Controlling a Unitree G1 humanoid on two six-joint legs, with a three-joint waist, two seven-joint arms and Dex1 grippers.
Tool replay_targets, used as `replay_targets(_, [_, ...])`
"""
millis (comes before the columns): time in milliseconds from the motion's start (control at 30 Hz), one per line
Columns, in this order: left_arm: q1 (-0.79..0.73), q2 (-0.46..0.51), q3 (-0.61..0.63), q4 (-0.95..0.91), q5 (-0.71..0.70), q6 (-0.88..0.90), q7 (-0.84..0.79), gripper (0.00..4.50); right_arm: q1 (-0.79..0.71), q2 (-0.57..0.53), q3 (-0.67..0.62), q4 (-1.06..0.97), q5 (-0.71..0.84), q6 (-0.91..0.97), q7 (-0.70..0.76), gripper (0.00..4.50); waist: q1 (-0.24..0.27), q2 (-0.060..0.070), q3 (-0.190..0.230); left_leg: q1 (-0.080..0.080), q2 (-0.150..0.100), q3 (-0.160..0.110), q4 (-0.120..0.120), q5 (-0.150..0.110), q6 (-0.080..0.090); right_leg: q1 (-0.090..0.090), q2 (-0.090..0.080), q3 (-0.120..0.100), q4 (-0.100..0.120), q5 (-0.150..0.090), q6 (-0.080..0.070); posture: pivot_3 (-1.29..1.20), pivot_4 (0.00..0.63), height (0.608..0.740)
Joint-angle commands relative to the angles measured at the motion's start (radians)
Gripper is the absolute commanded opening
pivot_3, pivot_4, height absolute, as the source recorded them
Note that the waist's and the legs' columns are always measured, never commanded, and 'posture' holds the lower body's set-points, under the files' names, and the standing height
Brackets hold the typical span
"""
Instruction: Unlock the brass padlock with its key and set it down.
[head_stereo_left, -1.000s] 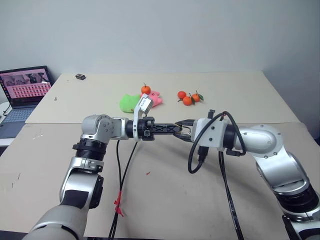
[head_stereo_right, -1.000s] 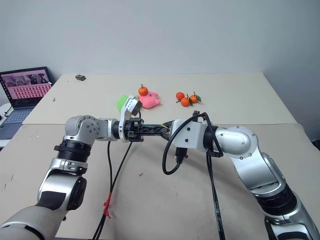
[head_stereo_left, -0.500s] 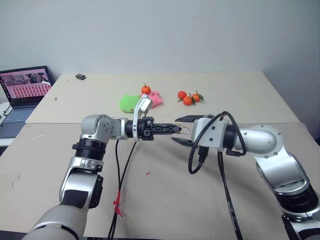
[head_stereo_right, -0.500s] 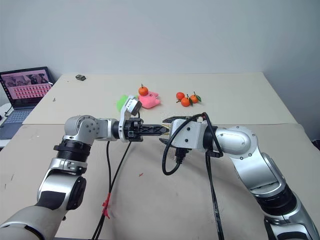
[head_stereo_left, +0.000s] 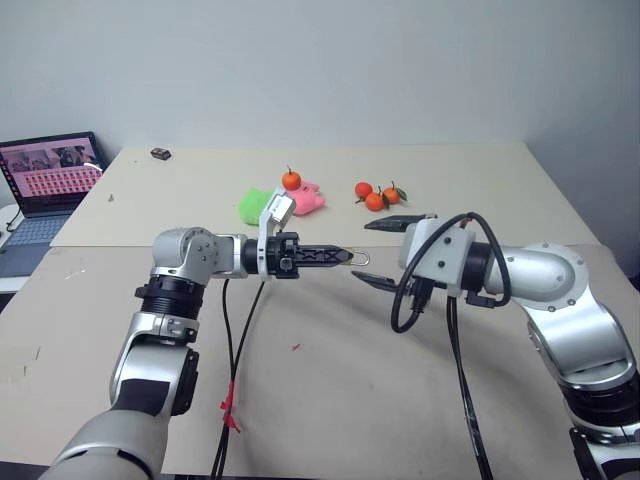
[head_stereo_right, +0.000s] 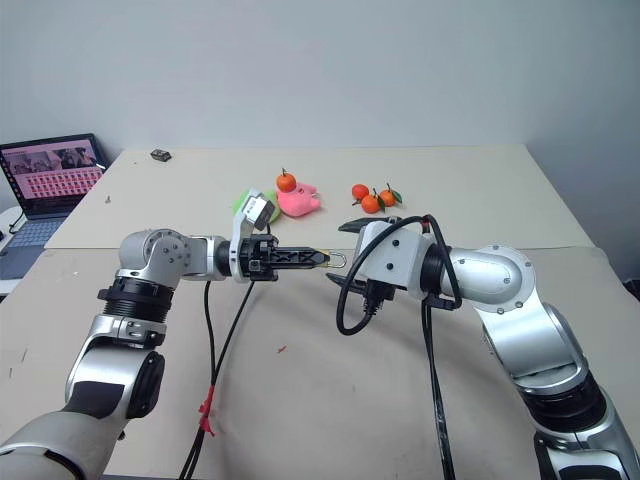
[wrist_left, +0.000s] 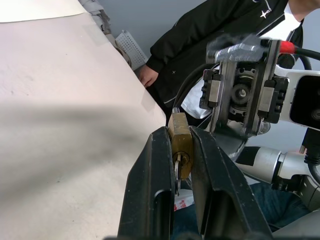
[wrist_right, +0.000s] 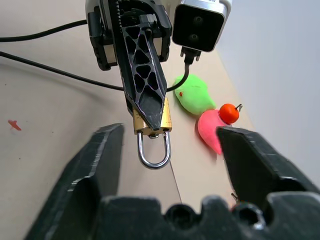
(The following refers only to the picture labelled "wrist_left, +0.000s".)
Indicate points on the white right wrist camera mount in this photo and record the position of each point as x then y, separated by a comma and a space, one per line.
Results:
306, 100

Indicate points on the person's bare hand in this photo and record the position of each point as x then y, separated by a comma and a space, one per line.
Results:
148, 76

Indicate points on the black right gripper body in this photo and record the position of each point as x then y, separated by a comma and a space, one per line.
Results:
241, 95

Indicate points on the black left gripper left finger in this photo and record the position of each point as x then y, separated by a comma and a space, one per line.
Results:
147, 190

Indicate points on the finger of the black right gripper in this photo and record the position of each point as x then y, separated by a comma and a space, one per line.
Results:
235, 50

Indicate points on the red and white packet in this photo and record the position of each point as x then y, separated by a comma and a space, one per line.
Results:
183, 200

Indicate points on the white perforated plastic basket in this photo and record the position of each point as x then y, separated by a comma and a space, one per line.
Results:
131, 47

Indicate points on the silver key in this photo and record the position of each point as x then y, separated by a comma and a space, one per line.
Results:
177, 172

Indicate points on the person in black jacket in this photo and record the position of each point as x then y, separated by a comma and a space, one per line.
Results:
200, 37

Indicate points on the brass padlock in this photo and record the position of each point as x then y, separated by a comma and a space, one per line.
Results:
182, 142

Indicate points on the grey fabric bundle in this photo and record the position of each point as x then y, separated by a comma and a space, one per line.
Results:
98, 13

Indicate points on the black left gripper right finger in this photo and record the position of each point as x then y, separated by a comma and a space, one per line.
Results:
220, 190

